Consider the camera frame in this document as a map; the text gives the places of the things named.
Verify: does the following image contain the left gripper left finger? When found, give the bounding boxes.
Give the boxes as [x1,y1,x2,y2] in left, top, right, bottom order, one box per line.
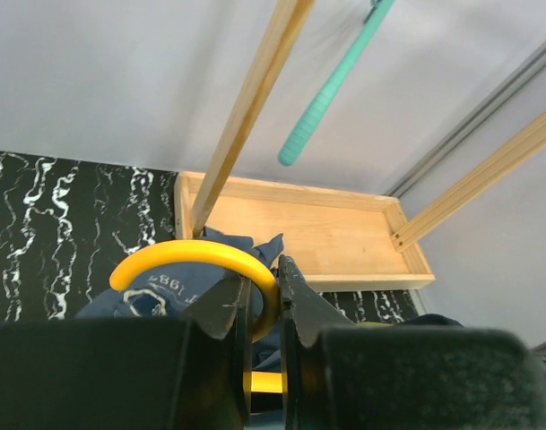
[0,274,253,429]

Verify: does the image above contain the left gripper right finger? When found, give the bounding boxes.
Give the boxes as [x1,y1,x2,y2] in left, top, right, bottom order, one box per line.
[278,256,546,429]

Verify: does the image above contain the navy blue tank top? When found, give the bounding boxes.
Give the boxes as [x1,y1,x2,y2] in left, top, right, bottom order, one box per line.
[74,226,287,413]

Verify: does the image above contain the orange hanger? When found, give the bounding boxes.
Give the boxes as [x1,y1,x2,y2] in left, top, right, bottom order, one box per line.
[108,239,283,398]

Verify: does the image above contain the teal wire hanger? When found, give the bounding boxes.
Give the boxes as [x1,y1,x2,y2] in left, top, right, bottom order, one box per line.
[277,0,395,167]

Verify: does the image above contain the olive green plastic basket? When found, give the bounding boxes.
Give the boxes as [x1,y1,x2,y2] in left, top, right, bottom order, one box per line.
[356,321,391,329]

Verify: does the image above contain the wooden clothes rack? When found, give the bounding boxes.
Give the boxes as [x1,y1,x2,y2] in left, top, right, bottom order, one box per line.
[174,1,546,291]

